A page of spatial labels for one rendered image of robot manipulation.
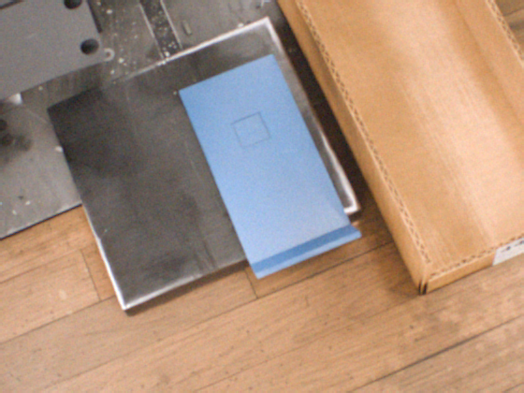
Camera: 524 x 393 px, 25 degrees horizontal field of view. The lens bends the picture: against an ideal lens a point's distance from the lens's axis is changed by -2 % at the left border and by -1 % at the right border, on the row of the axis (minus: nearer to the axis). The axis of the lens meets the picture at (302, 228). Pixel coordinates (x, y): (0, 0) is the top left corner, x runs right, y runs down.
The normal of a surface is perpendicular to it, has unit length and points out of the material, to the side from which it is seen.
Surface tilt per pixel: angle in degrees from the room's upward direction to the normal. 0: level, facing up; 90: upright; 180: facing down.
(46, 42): 29
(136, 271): 0
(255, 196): 0
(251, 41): 0
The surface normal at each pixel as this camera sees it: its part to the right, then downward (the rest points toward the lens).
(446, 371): -0.05, -0.33
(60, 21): 0.23, 0.10
